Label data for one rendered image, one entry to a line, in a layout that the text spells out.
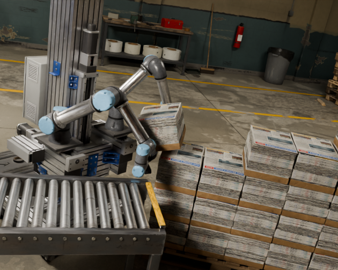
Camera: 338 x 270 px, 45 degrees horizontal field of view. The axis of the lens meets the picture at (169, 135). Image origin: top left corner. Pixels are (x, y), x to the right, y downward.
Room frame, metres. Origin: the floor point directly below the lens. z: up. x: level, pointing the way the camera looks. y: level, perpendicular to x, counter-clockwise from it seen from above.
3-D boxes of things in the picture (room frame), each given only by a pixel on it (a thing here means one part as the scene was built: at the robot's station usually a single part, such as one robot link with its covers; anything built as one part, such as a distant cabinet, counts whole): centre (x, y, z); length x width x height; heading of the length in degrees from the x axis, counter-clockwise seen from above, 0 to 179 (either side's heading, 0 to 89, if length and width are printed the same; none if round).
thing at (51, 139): (2.49, 0.71, 0.87); 0.15 x 0.15 x 0.10
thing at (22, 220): (1.75, 0.65, 0.77); 0.47 x 0.05 x 0.05; 17
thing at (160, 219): (1.93, 0.01, 0.81); 0.43 x 0.03 x 0.02; 17
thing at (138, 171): (2.24, 0.14, 0.84); 0.11 x 0.08 x 0.09; 176
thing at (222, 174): (2.62, -0.56, 0.42); 1.17 x 0.39 x 0.83; 86
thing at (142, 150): (2.26, 0.13, 0.94); 0.11 x 0.08 x 0.11; 169
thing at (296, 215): (2.62, -0.56, 0.40); 1.16 x 0.38 x 0.51; 86
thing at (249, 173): (2.61, -0.69, 0.86); 0.38 x 0.29 x 0.04; 176
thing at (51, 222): (1.79, 0.52, 0.77); 0.47 x 0.05 x 0.05; 17
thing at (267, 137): (2.61, -0.69, 1.06); 0.37 x 0.29 x 0.01; 176
